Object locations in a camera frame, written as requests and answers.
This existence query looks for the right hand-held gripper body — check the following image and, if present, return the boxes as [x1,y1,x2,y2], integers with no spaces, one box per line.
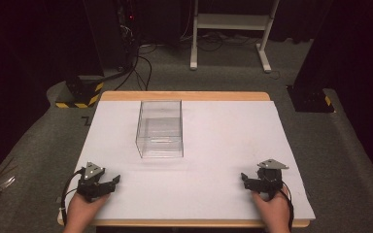
[243,158,289,199]

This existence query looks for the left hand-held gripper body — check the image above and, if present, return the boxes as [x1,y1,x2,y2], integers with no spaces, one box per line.
[76,161,118,204]

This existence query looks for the person's left hand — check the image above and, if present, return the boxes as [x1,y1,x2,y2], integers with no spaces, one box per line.
[62,192,111,233]

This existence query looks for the person's right hand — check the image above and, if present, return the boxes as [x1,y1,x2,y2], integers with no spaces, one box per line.
[252,182,291,233]

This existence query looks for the white table sheet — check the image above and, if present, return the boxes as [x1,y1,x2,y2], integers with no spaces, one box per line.
[58,100,317,221]

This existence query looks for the clear plastic box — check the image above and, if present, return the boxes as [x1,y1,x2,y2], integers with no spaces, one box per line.
[135,99,185,159]

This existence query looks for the black and yellow striped base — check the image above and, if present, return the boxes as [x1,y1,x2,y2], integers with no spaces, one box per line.
[55,75,105,110]

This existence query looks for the black stand base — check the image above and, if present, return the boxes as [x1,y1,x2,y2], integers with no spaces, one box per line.
[286,84,335,114]

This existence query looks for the wooden table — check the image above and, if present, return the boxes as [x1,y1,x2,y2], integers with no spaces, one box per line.
[56,90,311,228]

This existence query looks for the dark equipment tower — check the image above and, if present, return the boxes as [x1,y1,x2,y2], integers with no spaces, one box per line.
[83,0,140,77]

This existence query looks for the white metal stand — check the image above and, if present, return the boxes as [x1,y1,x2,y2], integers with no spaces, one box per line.
[189,0,280,74]

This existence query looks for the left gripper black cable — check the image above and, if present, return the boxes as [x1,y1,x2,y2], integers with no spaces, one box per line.
[59,168,85,227]

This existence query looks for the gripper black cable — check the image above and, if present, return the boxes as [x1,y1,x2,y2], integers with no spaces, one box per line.
[59,168,85,227]
[278,184,295,232]

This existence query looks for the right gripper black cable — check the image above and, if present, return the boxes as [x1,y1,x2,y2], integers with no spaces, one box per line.
[278,184,295,232]

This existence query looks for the black floor cables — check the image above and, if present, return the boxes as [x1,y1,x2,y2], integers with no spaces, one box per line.
[114,42,159,92]

